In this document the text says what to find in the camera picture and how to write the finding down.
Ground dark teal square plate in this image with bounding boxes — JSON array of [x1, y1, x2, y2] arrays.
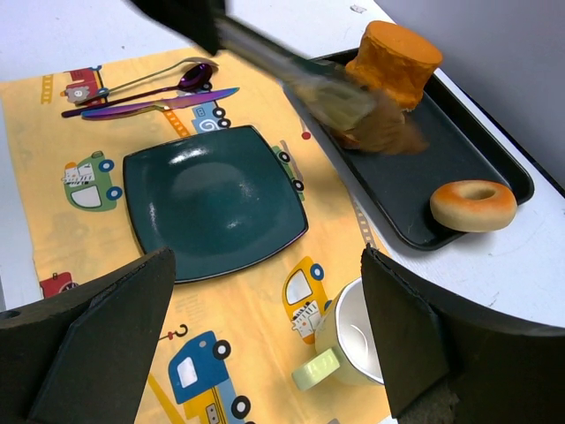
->
[[123, 125, 309, 284]]

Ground glazed bagel donut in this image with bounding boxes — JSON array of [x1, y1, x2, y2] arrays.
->
[[429, 179, 517, 232]]

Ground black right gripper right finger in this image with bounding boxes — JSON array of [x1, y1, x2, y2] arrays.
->
[[361, 247, 564, 423]]

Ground purple iridescent knife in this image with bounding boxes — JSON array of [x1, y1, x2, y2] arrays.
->
[[80, 87, 239, 120]]

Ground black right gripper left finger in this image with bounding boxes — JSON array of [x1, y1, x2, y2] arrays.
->
[[1, 248, 176, 423]]

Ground metal tongs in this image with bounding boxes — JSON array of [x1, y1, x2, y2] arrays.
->
[[215, 13, 376, 132]]

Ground pale green mug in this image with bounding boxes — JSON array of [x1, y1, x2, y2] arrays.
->
[[291, 278, 384, 390]]

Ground brown croissant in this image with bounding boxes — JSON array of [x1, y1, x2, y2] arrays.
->
[[335, 91, 428, 155]]

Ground orange round cake loaf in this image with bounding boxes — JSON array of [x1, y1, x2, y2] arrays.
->
[[345, 20, 443, 110]]

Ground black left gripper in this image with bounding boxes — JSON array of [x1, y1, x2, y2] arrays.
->
[[130, 0, 226, 56]]

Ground purple iridescent spoon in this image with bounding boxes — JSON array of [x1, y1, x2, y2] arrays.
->
[[60, 63, 215, 118]]

